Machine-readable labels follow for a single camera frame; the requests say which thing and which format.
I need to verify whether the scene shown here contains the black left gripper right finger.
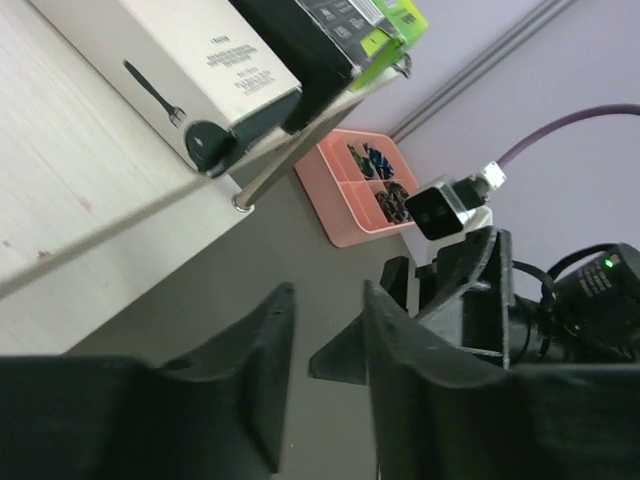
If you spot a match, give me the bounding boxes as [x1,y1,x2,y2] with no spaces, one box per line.
[363,283,639,479]

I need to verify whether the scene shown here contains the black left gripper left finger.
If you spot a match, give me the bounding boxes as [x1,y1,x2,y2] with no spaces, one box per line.
[1,283,296,479]

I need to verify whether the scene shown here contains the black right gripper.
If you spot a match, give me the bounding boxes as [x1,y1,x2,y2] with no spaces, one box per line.
[308,227,514,386]

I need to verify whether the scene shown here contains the black green exfoliating razor box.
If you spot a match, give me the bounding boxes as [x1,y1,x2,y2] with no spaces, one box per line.
[232,0,428,133]

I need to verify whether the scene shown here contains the white H razor box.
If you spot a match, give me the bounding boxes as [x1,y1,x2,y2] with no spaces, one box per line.
[33,0,301,178]

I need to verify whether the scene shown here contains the pink divided organizer bin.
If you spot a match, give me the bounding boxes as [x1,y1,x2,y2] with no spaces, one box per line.
[295,129,418,248]

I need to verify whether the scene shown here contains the dark brown hair ties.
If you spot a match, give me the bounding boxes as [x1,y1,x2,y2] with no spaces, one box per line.
[375,192,409,224]

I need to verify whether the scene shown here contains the black patterned hair ties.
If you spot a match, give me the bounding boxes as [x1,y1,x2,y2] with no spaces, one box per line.
[387,179,416,221]

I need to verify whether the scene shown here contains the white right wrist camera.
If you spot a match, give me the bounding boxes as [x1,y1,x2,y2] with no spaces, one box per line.
[405,162,507,241]

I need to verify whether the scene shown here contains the blue green hair ties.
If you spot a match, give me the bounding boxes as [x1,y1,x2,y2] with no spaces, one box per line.
[347,143,376,179]

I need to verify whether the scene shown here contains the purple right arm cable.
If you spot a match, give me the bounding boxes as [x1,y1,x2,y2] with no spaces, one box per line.
[494,102,640,169]

